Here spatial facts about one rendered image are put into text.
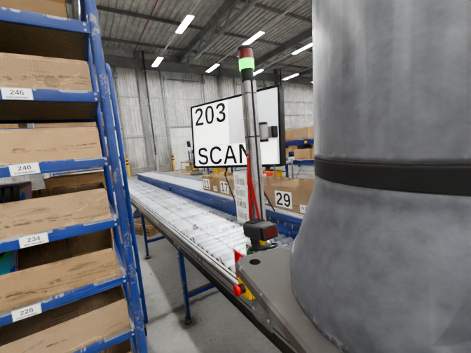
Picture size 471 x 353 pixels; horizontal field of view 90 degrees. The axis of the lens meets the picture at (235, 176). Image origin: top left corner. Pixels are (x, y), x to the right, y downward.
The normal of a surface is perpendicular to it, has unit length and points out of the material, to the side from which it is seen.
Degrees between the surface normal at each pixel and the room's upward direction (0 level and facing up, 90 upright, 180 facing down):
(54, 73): 91
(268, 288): 2
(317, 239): 69
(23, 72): 91
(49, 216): 91
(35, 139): 91
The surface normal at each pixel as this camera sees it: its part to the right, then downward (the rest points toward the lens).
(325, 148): -0.99, 0.08
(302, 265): -0.94, -0.25
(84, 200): 0.55, 0.07
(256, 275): -0.06, -0.99
